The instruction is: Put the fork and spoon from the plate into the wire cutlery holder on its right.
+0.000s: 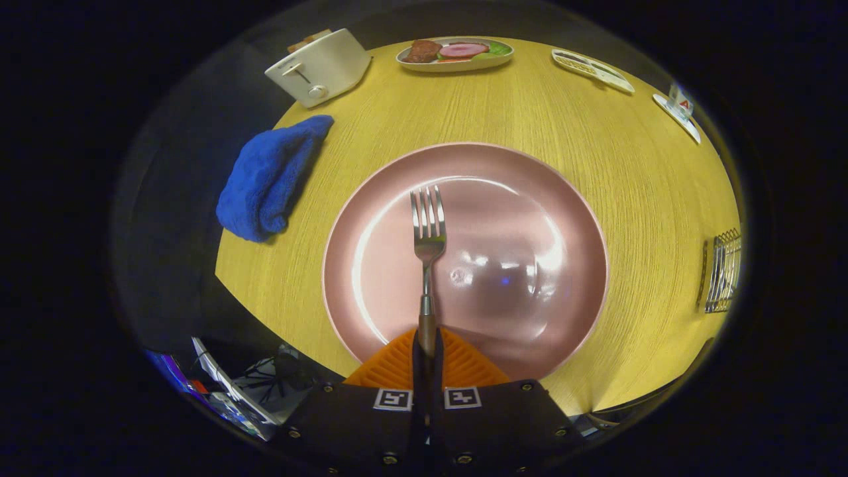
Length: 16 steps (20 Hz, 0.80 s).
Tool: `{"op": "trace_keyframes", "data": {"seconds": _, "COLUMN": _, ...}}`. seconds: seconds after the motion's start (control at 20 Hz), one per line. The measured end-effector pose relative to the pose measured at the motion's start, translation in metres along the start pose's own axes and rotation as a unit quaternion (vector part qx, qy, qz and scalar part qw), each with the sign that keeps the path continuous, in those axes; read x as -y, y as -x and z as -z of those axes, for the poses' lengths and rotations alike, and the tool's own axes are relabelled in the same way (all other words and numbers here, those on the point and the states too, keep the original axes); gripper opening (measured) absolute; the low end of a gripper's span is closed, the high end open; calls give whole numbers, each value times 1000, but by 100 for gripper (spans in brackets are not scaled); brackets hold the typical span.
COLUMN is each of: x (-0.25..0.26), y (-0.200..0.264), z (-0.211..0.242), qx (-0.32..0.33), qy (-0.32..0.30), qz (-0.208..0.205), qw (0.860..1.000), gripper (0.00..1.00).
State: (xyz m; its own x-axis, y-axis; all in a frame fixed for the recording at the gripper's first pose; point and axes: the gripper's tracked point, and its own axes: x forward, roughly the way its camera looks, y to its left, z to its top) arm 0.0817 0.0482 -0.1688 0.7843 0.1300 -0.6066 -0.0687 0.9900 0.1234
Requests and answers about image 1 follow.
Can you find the grey food plate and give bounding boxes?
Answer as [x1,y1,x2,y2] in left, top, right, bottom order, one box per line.
[396,36,515,72]

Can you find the pink plate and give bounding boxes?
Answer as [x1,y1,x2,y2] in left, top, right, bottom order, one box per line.
[322,142,610,383]

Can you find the black cable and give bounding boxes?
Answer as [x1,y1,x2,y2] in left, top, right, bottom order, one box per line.
[233,358,295,403]

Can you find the blue towel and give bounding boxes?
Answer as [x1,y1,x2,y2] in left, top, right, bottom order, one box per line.
[216,115,335,243]

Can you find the pink ham slice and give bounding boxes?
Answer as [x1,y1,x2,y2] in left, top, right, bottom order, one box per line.
[439,42,490,59]

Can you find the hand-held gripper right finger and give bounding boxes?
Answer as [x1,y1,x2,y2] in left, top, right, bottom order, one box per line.
[427,328,584,477]

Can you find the white coaster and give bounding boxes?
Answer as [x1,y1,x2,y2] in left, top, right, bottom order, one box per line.
[653,93,702,144]

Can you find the brown meat piece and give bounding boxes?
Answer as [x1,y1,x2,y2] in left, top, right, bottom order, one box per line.
[401,39,443,64]

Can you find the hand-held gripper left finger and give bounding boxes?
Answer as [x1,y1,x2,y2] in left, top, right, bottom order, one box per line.
[275,328,425,477]

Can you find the white drink bottle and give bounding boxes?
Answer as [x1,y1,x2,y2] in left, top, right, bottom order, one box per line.
[668,83,695,119]

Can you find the toast slices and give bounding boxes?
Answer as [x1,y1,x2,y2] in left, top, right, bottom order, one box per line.
[287,28,332,54]

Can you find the white toaster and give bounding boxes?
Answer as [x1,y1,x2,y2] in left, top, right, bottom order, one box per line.
[264,28,372,109]

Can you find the fork with wooden handle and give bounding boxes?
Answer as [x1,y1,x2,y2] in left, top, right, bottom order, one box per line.
[409,185,447,425]

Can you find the metal wire basket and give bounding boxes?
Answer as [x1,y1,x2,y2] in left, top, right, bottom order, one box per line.
[696,229,742,313]

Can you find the white divided bean tray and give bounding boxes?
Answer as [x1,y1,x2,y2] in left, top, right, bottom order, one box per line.
[552,49,635,94]

